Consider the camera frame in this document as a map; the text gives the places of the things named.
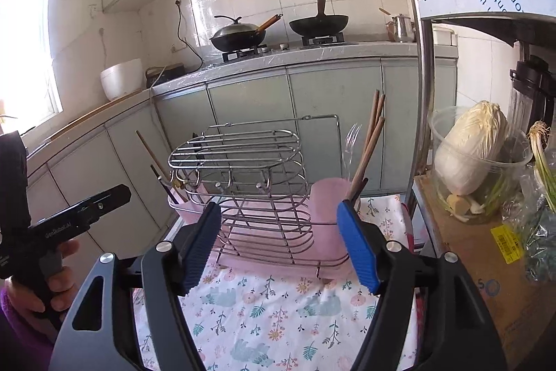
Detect wooden chopstick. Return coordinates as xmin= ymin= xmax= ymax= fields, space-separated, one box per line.
xmin=363 ymin=89 xmax=380 ymax=156
xmin=365 ymin=90 xmax=385 ymax=149
xmin=347 ymin=117 xmax=385 ymax=199

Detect dark black chopstick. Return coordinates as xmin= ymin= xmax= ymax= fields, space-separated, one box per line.
xmin=350 ymin=177 xmax=368 ymax=206

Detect purple sleeve forearm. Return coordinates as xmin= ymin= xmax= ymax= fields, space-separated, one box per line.
xmin=1 ymin=289 xmax=54 ymax=370

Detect person's left hand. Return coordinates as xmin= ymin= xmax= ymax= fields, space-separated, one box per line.
xmin=4 ymin=266 xmax=78 ymax=334

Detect left pink plastic cup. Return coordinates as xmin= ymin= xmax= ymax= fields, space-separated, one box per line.
xmin=167 ymin=185 xmax=210 ymax=225

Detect pink plastic cup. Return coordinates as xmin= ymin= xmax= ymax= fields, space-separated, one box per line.
xmin=308 ymin=177 xmax=351 ymax=261
xmin=167 ymin=185 xmax=210 ymax=225

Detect pink plastic drip tray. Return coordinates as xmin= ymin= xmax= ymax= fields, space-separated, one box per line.
xmin=211 ymin=197 xmax=352 ymax=279

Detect right pink plastic cup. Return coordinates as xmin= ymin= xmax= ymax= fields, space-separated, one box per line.
xmin=308 ymin=177 xmax=351 ymax=261

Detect floral bear print cloth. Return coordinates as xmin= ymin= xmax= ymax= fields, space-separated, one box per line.
xmin=132 ymin=194 xmax=420 ymax=371

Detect napa cabbage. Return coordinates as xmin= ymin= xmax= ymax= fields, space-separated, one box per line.
xmin=434 ymin=101 xmax=508 ymax=196

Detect clear plastic container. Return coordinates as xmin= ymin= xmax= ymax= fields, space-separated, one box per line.
xmin=429 ymin=101 xmax=532 ymax=224

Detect cardboard box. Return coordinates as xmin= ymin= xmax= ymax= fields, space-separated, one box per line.
xmin=413 ymin=175 xmax=555 ymax=370

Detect bag of green vegetables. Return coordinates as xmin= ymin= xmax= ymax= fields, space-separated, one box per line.
xmin=501 ymin=169 xmax=555 ymax=282

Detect green onions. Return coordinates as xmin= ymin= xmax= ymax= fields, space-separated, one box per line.
xmin=529 ymin=121 xmax=555 ymax=212

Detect black wok with lid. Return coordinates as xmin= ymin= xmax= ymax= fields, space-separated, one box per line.
xmin=210 ymin=14 xmax=283 ymax=53

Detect gas stove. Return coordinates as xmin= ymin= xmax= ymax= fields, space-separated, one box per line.
xmin=221 ymin=32 xmax=352 ymax=63

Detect steel kettle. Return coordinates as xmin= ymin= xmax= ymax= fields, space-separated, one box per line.
xmin=379 ymin=8 xmax=416 ymax=43

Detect black frying pan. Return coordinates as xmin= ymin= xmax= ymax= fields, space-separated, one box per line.
xmin=289 ymin=0 xmax=349 ymax=39

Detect black blender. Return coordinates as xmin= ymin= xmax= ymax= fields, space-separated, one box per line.
xmin=508 ymin=55 xmax=555 ymax=134

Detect steel shelf pole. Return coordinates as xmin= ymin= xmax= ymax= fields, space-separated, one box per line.
xmin=405 ymin=0 xmax=434 ymax=204

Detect metal wire utensil rack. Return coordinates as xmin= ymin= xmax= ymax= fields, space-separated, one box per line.
xmin=167 ymin=114 xmax=353 ymax=268

